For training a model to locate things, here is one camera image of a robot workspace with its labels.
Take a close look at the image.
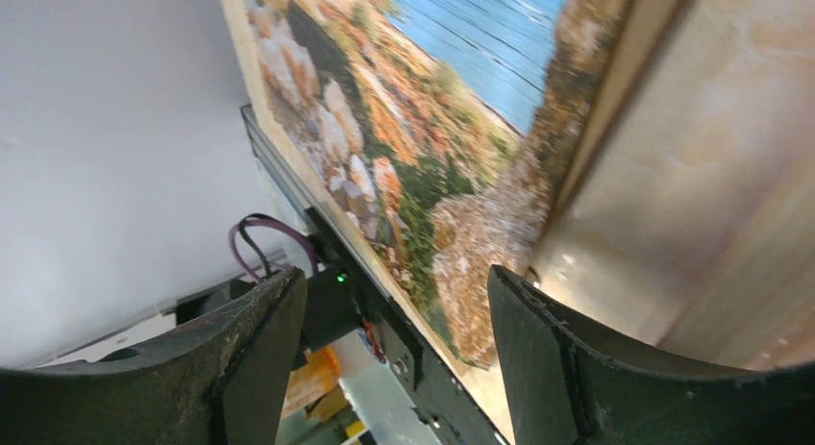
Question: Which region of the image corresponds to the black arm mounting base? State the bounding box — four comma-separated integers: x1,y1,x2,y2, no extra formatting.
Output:
306,208,508,444

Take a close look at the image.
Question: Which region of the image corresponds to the landscape beach photo print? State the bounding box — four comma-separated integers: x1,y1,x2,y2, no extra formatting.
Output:
238,0,638,370

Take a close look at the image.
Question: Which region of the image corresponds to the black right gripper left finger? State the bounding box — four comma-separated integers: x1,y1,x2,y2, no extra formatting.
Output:
1,267,308,444

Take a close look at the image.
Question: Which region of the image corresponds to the pink wooden picture frame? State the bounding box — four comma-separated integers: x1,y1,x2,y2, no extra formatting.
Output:
534,0,814,371

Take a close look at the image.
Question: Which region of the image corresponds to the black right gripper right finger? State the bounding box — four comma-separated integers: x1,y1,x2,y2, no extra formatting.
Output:
487,265,814,444

